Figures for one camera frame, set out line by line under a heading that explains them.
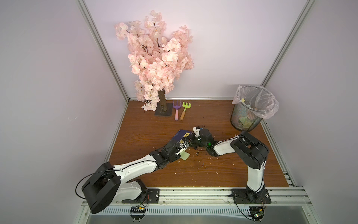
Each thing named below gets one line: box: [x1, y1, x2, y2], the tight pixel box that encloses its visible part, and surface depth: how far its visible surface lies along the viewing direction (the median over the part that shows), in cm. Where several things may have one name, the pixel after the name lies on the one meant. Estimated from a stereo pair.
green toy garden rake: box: [179, 101, 192, 121], surface depth 116 cm
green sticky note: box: [179, 150, 191, 161], surface depth 88 cm
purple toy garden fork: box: [172, 100, 182, 121], surface depth 116 cm
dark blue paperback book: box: [170, 129, 193, 145], surface depth 96 cm
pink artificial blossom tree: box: [115, 10, 194, 112], surface depth 76 cm
